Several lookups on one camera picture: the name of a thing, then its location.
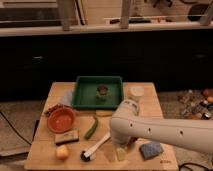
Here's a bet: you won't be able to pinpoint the small jar in tray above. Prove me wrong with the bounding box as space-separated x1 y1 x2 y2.
96 85 108 101

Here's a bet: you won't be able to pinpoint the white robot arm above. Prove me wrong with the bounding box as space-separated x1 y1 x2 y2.
109 99 213 155

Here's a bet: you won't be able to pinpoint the yellow onion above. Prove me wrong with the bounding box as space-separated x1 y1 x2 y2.
56 145 69 160

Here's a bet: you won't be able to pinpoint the brown chain of nuts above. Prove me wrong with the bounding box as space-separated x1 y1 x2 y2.
44 103 71 117

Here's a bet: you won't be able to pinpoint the blue sponge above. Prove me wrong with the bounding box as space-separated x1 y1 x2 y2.
139 141 164 160

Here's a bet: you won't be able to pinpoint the white plastic cup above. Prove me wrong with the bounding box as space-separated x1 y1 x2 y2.
129 86 144 101

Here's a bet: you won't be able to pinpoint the brown wooden block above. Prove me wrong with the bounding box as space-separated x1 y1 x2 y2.
55 129 79 145

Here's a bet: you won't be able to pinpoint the black cable on floor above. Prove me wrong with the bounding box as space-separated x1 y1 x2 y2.
0 111 33 146

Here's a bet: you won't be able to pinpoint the spice bottles on floor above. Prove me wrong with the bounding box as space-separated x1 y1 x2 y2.
178 88 213 120

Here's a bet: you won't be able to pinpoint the green cucumber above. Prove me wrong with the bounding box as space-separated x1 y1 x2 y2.
84 115 99 140

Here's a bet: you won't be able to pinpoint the red bowl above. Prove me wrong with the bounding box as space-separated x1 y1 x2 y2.
47 107 75 133

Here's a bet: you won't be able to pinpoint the white dish brush black head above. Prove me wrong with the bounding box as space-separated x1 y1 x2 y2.
80 133 110 162

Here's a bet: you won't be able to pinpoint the green plastic tray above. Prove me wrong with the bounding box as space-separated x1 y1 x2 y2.
71 76 124 110

